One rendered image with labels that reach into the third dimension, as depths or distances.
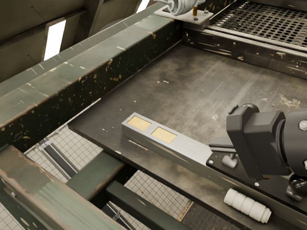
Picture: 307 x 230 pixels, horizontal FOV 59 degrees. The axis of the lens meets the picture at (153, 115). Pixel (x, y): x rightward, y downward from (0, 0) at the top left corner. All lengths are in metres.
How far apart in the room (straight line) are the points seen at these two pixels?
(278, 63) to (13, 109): 0.75
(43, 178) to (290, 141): 0.43
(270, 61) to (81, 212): 0.71
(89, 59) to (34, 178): 0.37
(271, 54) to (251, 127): 0.56
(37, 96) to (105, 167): 0.23
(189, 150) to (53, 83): 0.37
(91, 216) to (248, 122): 0.29
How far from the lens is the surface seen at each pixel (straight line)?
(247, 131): 0.40
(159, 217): 0.60
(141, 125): 0.63
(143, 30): 0.93
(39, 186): 0.56
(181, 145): 0.59
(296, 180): 0.43
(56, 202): 0.53
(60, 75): 0.74
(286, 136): 0.37
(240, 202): 0.54
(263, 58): 0.94
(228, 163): 0.55
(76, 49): 1.39
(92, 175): 0.65
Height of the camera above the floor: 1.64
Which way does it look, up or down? 2 degrees up
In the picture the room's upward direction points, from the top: 44 degrees counter-clockwise
